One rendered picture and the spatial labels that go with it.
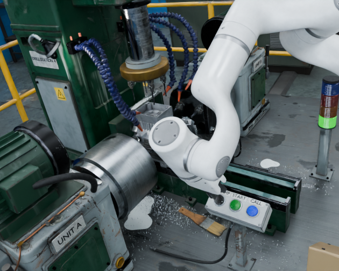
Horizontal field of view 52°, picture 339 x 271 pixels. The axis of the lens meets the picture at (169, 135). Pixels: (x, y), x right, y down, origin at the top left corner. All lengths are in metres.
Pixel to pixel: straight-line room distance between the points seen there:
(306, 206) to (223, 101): 0.78
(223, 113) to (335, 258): 0.43
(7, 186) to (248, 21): 0.64
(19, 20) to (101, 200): 0.76
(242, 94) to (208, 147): 1.00
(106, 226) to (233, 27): 0.65
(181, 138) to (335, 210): 0.85
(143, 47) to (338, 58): 0.62
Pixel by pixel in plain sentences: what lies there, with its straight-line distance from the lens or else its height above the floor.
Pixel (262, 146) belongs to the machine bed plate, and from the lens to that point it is 1.71.
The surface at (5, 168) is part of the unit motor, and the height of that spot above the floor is 1.33.
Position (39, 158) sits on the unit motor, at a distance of 0.92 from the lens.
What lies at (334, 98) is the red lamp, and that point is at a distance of 1.36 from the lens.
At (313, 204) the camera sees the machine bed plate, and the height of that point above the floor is 0.80.
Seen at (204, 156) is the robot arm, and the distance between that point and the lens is 0.69.
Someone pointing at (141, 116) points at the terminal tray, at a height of 1.13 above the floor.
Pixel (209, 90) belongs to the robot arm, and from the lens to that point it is 0.74.
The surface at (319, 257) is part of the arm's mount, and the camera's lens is 0.93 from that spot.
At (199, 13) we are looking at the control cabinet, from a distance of 4.69.
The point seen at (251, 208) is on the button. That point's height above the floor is 1.07.
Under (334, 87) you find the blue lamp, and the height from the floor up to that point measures 1.19.
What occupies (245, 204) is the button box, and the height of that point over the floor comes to 1.07.
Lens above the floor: 1.75
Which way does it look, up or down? 31 degrees down
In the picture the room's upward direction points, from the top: 9 degrees counter-clockwise
